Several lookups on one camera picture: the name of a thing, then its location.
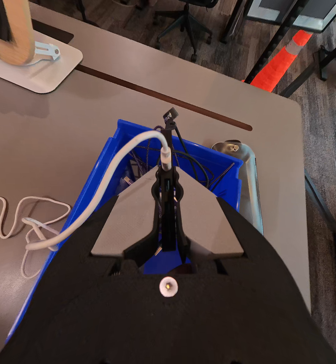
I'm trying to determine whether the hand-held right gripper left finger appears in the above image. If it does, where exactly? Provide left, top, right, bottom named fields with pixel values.
left=91, top=167, right=161, bottom=267

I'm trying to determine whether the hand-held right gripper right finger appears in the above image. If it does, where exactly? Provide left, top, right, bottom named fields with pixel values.
left=175, top=167, right=245, bottom=259

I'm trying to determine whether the blue plastic bin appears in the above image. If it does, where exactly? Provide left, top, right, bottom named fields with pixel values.
left=4, top=119, right=244, bottom=346

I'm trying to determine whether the purple braided usb cable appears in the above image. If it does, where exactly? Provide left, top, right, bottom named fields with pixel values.
left=128, top=125, right=237, bottom=194

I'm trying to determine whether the white cable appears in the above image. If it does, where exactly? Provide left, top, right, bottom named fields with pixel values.
left=0, top=129, right=173, bottom=280

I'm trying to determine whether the black anker usb hub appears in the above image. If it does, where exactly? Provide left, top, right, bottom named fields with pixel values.
left=157, top=107, right=210, bottom=188

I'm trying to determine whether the shiny metal desk plate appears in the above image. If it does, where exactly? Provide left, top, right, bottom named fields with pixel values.
left=211, top=140, right=264, bottom=236

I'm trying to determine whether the orange traffic cone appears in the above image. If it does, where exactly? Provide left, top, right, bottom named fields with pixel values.
left=242, top=30, right=313, bottom=93

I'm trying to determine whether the black office chair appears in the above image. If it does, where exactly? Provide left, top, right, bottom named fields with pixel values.
left=152, top=0, right=220, bottom=64

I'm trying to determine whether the dark desk cable hatch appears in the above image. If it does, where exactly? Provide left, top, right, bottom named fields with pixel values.
left=31, top=19, right=74, bottom=44

